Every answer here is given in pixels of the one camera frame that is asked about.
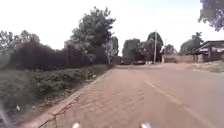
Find group of trees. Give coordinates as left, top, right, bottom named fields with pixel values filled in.
left=120, top=31, right=179, bottom=65

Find red brick path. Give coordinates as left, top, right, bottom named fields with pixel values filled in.
left=37, top=65, right=219, bottom=128

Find tall green tree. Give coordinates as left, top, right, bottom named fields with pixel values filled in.
left=64, top=5, right=118, bottom=64

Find pole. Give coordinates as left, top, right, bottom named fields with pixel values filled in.
left=153, top=29, right=158, bottom=65

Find concrete kerb beside verge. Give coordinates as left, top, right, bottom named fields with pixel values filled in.
left=16, top=68, right=113, bottom=128

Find robot's own part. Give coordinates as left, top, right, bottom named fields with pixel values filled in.
left=140, top=122, right=153, bottom=128
left=72, top=122, right=82, bottom=128

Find dark hedge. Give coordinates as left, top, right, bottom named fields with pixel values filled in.
left=0, top=41, right=111, bottom=71

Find overgrown grass verge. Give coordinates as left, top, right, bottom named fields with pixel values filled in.
left=0, top=63, right=111, bottom=126

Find grey asphalt road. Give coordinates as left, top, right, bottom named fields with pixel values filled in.
left=114, top=62, right=224, bottom=128

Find low building with dark roof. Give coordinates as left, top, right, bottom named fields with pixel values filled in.
left=191, top=39, right=224, bottom=63

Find overhanging tree branches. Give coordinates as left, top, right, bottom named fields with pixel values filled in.
left=198, top=0, right=224, bottom=33

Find tree behind wall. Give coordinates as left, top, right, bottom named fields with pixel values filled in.
left=179, top=31, right=205, bottom=56

